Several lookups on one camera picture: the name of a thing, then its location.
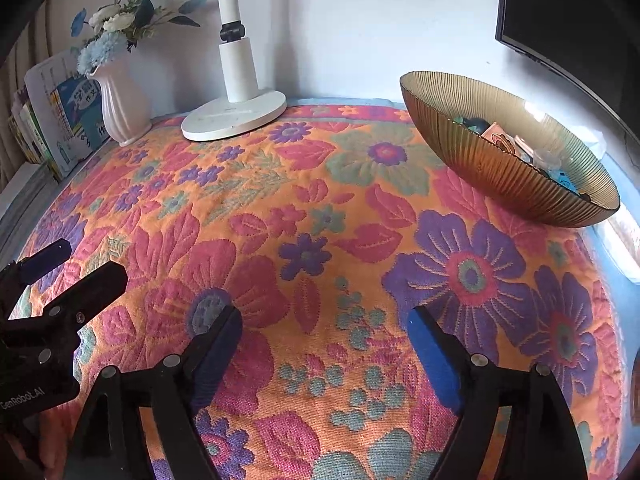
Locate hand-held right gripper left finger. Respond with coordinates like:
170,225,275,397
65,304,244,480

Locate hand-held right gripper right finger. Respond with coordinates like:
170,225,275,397
406,305,588,480

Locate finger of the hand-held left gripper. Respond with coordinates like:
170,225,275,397
9,261,128,329
0,238,72,291

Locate gold ribbed glass bowl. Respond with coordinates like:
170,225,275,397
399,71,621,228

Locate rose gold box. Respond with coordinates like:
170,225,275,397
481,122,518,156

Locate stack of books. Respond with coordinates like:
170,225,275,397
0,85,51,171

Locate blue cover book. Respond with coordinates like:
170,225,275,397
25,50,108,181

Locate white ribbed vase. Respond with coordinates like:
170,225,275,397
86,55,152,147

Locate floral tablecloth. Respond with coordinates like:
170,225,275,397
0,102,631,480

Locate white patterned object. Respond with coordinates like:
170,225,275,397
602,210,640,281

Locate blue and white artificial flowers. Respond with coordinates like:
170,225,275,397
70,0,208,77

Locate white desk lamp base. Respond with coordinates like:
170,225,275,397
181,0,288,142

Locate black flat screen monitor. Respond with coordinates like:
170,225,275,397
495,0,640,136

